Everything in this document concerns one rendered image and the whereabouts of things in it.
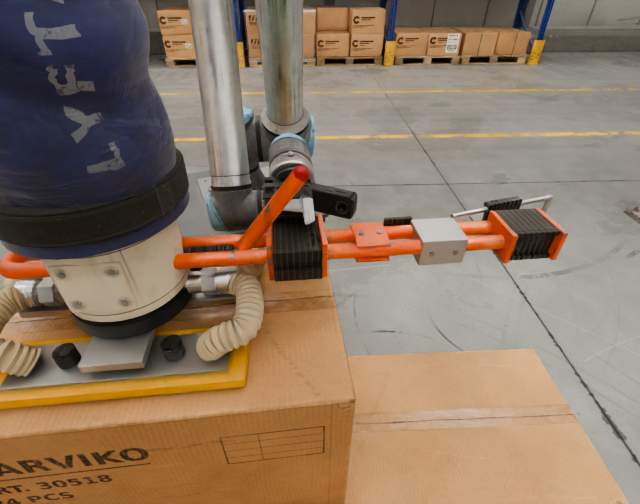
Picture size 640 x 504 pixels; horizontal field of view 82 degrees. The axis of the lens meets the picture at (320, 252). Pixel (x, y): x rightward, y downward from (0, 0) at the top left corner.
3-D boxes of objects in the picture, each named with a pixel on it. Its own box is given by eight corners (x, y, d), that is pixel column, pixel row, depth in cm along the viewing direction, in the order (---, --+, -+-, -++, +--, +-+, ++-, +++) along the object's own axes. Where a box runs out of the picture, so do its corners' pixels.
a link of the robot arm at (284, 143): (310, 170, 88) (309, 128, 82) (314, 195, 78) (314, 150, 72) (270, 172, 87) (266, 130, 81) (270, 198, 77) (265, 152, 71)
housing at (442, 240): (418, 267, 56) (423, 243, 53) (405, 241, 61) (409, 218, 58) (463, 264, 56) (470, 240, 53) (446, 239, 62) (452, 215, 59)
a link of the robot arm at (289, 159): (313, 192, 78) (313, 147, 72) (315, 204, 74) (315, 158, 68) (270, 194, 77) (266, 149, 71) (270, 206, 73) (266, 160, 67)
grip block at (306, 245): (269, 284, 53) (265, 251, 49) (269, 244, 60) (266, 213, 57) (328, 280, 53) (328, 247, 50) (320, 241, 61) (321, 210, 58)
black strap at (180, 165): (-63, 256, 37) (-89, 222, 35) (48, 162, 56) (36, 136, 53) (169, 243, 39) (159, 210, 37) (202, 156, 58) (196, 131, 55)
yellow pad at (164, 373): (-21, 412, 48) (-43, 390, 45) (21, 350, 56) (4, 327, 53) (246, 388, 51) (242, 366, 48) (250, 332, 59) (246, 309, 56)
